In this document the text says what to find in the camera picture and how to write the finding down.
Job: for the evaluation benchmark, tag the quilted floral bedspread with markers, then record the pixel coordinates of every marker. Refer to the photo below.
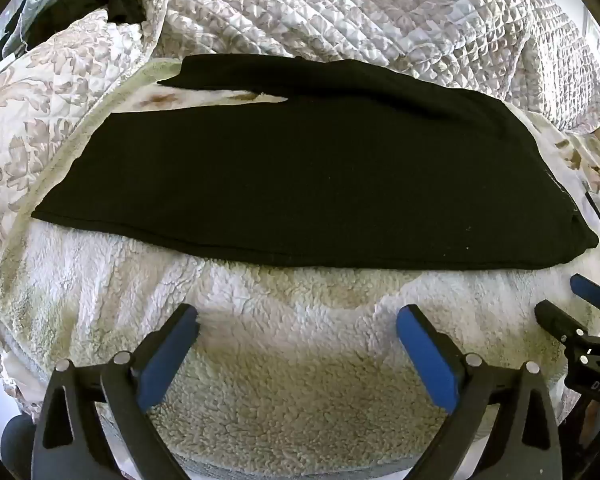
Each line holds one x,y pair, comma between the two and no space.
355,10

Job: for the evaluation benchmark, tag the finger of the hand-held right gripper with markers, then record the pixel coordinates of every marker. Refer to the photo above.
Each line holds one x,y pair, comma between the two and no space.
591,291
560,322

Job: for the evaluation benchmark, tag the dark cloth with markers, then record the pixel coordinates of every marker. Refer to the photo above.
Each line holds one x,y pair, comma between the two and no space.
115,2

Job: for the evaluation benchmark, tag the floral fleece blanket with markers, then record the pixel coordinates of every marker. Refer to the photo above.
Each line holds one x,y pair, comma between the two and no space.
280,335

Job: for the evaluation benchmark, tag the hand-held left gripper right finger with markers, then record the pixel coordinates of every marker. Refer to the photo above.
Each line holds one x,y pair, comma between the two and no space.
427,355

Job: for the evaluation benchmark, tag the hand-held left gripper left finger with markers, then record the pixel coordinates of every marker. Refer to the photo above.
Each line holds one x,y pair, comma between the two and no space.
166,355

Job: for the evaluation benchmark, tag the black pants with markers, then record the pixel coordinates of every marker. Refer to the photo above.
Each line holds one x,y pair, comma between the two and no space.
305,185

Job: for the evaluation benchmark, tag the sheer white cloth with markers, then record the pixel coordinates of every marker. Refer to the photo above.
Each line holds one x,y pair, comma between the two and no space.
40,5

